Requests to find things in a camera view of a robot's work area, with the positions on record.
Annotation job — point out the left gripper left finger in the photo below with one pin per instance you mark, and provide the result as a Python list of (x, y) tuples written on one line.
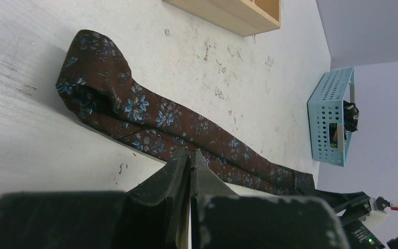
[(152, 215)]

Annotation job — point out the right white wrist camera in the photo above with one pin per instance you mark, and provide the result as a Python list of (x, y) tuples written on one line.
[(378, 211)]

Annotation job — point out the blue plastic basket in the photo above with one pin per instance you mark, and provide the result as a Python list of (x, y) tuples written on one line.
[(325, 106)]

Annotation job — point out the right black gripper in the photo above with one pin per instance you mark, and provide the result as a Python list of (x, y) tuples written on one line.
[(358, 235)]

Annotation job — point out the wooden compartment tray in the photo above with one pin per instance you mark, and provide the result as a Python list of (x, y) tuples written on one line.
[(242, 17)]

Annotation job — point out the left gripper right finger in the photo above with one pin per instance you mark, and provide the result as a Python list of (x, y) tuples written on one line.
[(223, 219)]

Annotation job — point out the colourful ties pile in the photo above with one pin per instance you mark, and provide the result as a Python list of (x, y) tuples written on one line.
[(350, 123)]

